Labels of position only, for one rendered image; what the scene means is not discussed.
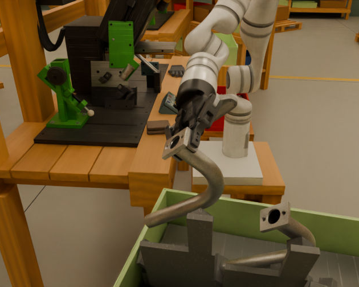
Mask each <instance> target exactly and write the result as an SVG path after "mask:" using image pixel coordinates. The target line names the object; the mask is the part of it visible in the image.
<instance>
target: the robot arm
mask: <svg viewBox="0 0 359 287"><path fill-rule="evenodd" d="M278 4H279V0H218V2H217V3H216V4H215V6H214V8H213V9H212V11H211V13H210V14H209V15H208V16H207V17H206V18H205V19H204V20H203V21H202V22H201V23H200V24H199V25H198V26H197V27H196V28H194V29H193V30H192V31H191V32H190V33H189V34H188V35H187V37H186V38H185V42H184V48H185V51H186V52H187V53H188V54H189V55H190V56H191V57H190V58H189V60H188V61H187V65H186V68H185V72H184V75H183V77H182V79H181V82H180V85H179V89H178V92H177V96H176V107H177V109H178V114H177V116H176V119H175V123H174V124H173V125H172V126H169V125H167V126H166V127H165V135H166V140H168V139H170V138H171V137H173V136H174V135H176V134H177V133H179V132H180V131H182V130H183V129H184V128H186V127H188V128H190V134H189V140H188V143H187V147H186V148H187V149H189V150H190V151H191V152H192V153H195V152H197V151H198V147H199V143H200V139H201V136H202V135H203V133H204V129H205V128H206V129H209V128H210V127H211V126H212V124H213V122H214V121H216V120H218V119H219V118H221V117H222V116H224V115H225V120H224V128H223V144H222V153H223V154H224V155H225V156H227V157H230V158H242V157H247V155H248V154H247V153H248V143H249V138H250V121H251V111H252V104H251V103H250V102H249V101H248V100H246V99H243V98H241V97H238V96H237V95H236V94H237V93H253V92H256V91H257V90H258V88H259V84H260V80H261V75H262V69H263V63H264V57H265V54H266V49H267V46H268V42H269V39H270V36H271V32H272V28H273V25H274V21H275V17H276V12H277V8H278ZM240 22H241V24H240V36H241V38H242V40H243V43H244V45H245V46H246V48H247V49H248V51H249V53H250V56H251V64H250V65H234V66H230V67H229V68H228V70H227V73H226V94H225V95H219V94H217V80H218V72H219V70H220V69H221V67H222V66H223V64H224V63H225V62H226V60H227V59H228V57H229V53H230V52H229V48H228V46H227V44H226V43H225V42H224V41H222V40H221V39H220V38H218V37H217V36H216V35H215V34H214V33H213V32H212V31H211V29H213V30H215V31H217V32H220V33H222V34H226V35H228V34H232V33H233V32H234V31H235V30H236V28H237V26H238V25H239V23H240Z"/></svg>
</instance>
